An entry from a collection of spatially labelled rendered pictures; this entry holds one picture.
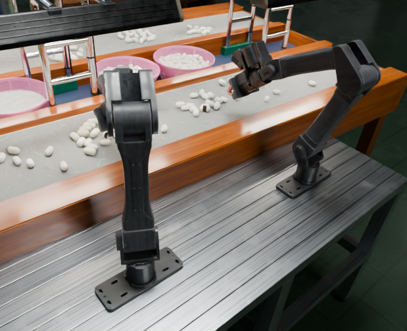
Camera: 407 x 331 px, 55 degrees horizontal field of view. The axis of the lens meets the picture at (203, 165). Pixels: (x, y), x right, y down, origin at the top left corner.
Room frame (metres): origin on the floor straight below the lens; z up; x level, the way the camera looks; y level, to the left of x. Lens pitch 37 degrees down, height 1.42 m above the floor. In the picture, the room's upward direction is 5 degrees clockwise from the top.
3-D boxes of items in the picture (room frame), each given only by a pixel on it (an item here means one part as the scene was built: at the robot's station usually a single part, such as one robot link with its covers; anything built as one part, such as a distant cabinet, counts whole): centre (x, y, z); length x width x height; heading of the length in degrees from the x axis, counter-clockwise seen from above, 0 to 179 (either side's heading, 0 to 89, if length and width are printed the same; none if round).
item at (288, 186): (0.95, -0.32, 0.71); 0.20 x 0.07 x 0.08; 133
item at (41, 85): (1.15, 0.67, 0.72); 0.27 x 0.27 x 0.10
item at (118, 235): (0.55, 0.12, 0.77); 0.09 x 0.06 x 0.06; 106
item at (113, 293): (0.54, 0.12, 0.71); 0.20 x 0.07 x 0.08; 133
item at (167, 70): (1.62, 0.12, 0.72); 0.27 x 0.27 x 0.10
